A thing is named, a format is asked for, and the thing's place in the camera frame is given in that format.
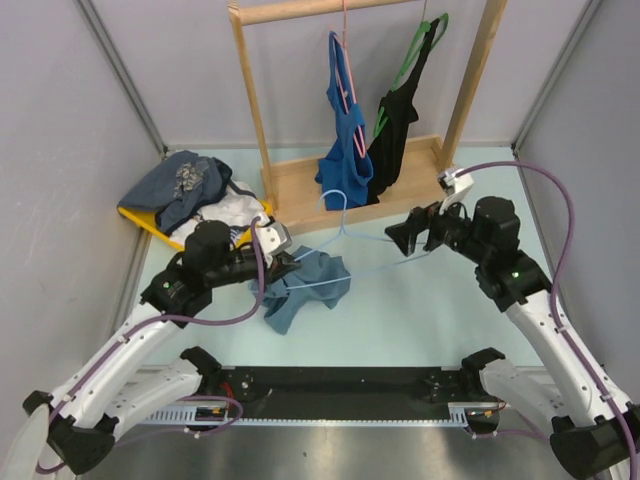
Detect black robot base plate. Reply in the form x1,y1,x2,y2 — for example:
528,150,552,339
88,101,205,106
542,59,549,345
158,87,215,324
217,366,505,425

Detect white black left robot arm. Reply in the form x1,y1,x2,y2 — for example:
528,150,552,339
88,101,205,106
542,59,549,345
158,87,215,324
23,219,300,475

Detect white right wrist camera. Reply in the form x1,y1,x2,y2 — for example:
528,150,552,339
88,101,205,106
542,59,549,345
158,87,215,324
437,166,474,214

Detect grey-blue tank top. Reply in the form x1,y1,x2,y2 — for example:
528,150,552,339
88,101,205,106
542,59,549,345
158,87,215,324
261,246,351,335

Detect wooden clothes rack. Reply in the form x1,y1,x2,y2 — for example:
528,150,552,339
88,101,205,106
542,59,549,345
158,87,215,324
227,0,469,236

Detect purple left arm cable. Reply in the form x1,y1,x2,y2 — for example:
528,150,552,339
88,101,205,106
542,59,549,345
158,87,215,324
34,217,266,475

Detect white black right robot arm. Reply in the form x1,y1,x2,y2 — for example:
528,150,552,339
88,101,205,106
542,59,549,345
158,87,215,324
385,196,639,479

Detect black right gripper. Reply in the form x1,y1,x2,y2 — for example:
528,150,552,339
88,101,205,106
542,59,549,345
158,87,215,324
385,189,491,265

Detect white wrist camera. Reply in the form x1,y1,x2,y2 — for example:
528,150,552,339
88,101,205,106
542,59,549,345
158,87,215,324
437,166,474,214
251,213,292,267

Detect green plastic hanger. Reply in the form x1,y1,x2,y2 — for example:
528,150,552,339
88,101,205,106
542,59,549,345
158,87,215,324
373,13,450,138

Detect black tank top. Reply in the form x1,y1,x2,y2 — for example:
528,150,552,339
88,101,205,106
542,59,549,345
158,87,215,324
364,17,444,205

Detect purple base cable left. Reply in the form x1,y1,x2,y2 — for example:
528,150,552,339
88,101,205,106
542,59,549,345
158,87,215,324
117,392,245,449

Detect light blue wire hanger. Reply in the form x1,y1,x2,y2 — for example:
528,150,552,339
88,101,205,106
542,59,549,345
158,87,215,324
287,189,428,291

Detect royal blue tank top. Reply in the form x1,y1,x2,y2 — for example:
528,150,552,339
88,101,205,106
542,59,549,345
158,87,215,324
315,59,374,208

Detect pink wire hanger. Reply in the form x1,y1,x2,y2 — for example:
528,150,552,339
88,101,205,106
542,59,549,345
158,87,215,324
329,1,367,159

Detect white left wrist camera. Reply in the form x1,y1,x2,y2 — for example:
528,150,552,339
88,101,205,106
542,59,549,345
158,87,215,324
251,213,292,267

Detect dark blue printed shirt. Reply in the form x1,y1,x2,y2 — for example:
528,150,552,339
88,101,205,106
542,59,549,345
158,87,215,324
118,150,233,236

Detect yellow plastic tray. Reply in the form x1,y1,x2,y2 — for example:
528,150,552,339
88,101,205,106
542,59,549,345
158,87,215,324
118,200,273,251

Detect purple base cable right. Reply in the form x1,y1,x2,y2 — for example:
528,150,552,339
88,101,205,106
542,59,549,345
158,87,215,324
467,409,551,444

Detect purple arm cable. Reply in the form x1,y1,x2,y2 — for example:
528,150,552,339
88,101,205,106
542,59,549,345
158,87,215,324
34,217,266,475
462,160,640,480

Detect white garment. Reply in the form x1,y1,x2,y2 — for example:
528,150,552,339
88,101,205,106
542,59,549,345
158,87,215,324
169,182,270,246

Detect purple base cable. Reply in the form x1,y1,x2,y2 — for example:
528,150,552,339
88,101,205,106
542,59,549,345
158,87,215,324
117,392,245,449
467,409,551,444

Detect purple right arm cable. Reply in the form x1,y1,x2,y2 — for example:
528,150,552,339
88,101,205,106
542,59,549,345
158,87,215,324
462,160,640,480

